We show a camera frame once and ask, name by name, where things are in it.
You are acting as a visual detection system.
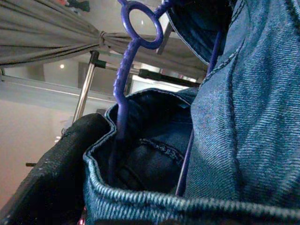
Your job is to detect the blue denim jeans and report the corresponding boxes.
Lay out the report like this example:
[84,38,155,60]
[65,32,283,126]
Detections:
[82,0,300,225]

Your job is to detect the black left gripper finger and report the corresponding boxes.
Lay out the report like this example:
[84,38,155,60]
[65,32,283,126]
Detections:
[0,113,117,225]

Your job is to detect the purple plastic hanger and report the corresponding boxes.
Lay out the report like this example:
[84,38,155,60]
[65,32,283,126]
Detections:
[108,0,224,198]

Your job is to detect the silver black clothes rack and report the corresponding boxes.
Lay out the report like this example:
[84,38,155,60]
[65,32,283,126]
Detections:
[72,50,203,124]

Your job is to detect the dark grey curtain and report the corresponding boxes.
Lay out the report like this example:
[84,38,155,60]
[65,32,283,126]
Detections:
[0,0,208,81]

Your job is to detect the glass sliding door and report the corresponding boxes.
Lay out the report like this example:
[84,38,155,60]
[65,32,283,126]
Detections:
[0,63,118,103]

